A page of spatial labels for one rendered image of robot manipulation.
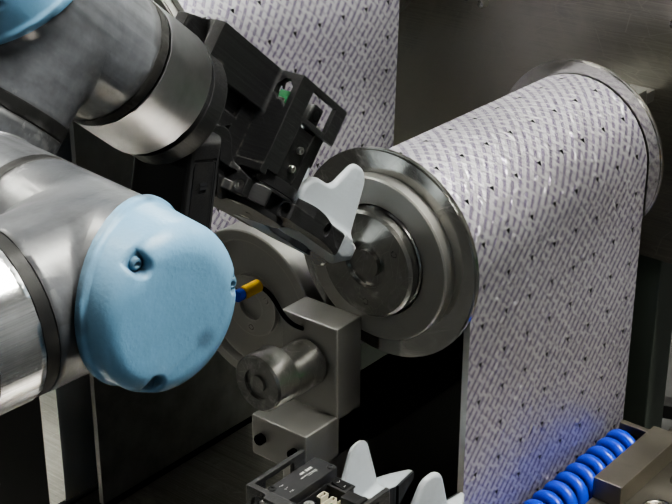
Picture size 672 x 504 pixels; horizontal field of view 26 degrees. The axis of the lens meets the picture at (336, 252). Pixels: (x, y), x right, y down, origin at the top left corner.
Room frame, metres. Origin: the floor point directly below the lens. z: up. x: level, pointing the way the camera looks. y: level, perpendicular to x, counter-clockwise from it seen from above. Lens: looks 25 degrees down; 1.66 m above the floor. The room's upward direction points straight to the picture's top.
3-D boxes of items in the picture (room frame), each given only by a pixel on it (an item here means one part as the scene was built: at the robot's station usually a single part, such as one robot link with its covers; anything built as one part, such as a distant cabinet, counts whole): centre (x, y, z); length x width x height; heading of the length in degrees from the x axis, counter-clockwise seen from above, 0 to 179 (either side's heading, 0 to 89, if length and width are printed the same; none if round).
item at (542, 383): (0.94, -0.16, 1.11); 0.23 x 0.01 x 0.18; 141
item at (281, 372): (0.84, 0.05, 1.18); 0.04 x 0.02 x 0.04; 51
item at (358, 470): (0.82, -0.02, 1.12); 0.09 x 0.03 x 0.06; 150
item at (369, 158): (0.88, -0.03, 1.25); 0.15 x 0.01 x 0.15; 51
